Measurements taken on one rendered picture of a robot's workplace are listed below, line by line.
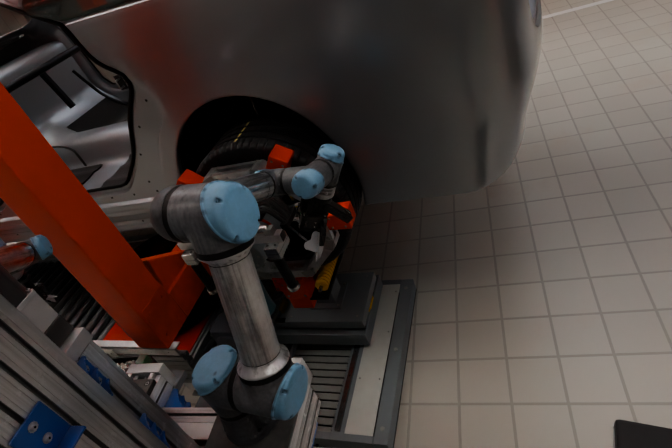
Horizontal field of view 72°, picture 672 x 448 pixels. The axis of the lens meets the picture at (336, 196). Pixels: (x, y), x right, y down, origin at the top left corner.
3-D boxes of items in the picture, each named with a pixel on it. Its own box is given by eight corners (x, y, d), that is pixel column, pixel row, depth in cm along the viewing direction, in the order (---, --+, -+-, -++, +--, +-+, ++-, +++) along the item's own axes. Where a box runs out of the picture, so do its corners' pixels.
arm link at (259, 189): (128, 249, 93) (268, 200, 136) (167, 249, 88) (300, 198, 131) (116, 193, 91) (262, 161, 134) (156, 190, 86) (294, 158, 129)
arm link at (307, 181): (283, 202, 123) (302, 186, 132) (320, 200, 118) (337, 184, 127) (275, 175, 121) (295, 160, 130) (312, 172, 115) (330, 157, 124)
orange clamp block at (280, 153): (290, 169, 164) (295, 150, 158) (282, 183, 158) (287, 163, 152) (271, 162, 164) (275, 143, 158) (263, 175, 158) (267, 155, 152)
